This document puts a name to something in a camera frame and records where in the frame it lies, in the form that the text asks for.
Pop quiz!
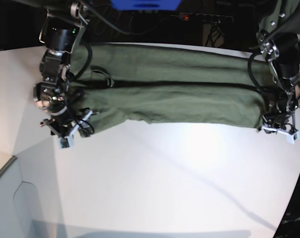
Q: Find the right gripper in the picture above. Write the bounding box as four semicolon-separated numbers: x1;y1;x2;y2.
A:
33;51;95;149

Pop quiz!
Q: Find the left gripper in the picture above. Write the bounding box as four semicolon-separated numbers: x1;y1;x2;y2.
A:
257;74;300;144

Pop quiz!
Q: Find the green t-shirt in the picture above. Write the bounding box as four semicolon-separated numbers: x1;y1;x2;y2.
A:
69;44;275;132

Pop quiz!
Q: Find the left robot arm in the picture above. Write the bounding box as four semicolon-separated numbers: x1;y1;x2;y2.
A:
248;0;300;144

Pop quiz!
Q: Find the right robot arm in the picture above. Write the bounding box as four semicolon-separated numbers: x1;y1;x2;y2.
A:
33;0;124;149

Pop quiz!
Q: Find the blue box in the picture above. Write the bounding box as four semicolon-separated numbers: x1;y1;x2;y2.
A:
110;0;181;11

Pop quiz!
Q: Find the black power strip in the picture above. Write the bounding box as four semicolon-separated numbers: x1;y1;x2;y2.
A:
178;12;234;24

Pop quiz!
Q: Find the black device at table edge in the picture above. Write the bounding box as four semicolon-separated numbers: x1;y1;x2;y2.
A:
274;175;300;238

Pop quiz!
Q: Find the white cable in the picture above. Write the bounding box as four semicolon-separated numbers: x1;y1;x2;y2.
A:
94;9;165;37

